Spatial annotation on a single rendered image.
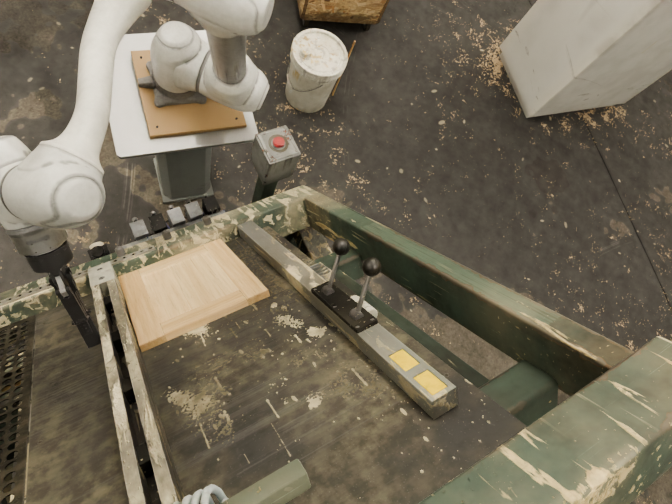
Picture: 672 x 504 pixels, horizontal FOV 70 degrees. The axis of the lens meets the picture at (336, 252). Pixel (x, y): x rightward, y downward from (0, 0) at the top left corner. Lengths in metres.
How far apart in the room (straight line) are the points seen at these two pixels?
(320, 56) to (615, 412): 2.28
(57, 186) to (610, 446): 0.81
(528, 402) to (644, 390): 0.22
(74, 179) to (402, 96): 2.56
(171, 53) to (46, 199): 0.96
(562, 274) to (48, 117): 2.96
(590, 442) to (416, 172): 2.39
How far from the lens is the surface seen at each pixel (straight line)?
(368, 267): 0.91
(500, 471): 0.63
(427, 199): 2.87
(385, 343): 0.89
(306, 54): 2.61
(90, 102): 0.94
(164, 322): 1.19
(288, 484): 0.44
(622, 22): 3.07
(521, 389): 0.91
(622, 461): 0.66
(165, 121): 1.85
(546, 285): 3.11
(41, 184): 0.83
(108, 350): 1.08
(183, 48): 1.69
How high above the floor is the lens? 2.34
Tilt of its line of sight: 67 degrees down
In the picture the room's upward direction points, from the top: 41 degrees clockwise
